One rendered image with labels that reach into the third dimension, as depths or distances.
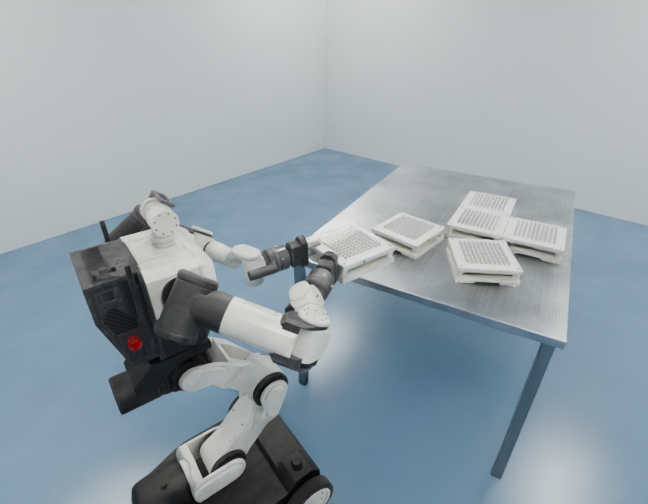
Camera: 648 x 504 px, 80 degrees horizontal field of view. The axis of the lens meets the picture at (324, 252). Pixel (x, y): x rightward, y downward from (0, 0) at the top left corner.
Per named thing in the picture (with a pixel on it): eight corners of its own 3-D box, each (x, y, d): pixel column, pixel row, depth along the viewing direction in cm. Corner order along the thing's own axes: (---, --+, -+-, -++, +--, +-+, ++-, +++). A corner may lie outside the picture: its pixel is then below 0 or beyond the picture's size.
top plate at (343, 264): (352, 226, 160) (352, 221, 159) (395, 250, 143) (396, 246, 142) (302, 243, 147) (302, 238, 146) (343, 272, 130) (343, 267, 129)
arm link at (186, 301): (210, 347, 82) (150, 325, 82) (219, 343, 91) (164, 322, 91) (232, 295, 84) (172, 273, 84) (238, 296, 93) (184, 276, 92)
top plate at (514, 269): (447, 241, 173) (447, 237, 172) (504, 244, 171) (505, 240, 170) (457, 271, 152) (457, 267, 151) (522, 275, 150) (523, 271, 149)
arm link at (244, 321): (329, 333, 82) (230, 295, 82) (308, 385, 85) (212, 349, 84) (331, 314, 94) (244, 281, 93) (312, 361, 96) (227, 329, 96)
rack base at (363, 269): (352, 236, 163) (352, 231, 161) (394, 262, 146) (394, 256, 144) (303, 254, 150) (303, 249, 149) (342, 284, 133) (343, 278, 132)
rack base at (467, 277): (445, 251, 176) (446, 246, 174) (501, 254, 173) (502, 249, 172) (454, 282, 155) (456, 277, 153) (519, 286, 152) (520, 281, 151)
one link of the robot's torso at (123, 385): (125, 426, 110) (108, 383, 101) (114, 395, 119) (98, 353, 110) (218, 379, 125) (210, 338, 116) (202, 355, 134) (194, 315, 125)
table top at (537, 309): (403, 167, 287) (403, 163, 285) (573, 196, 240) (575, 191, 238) (286, 261, 175) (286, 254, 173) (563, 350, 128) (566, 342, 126)
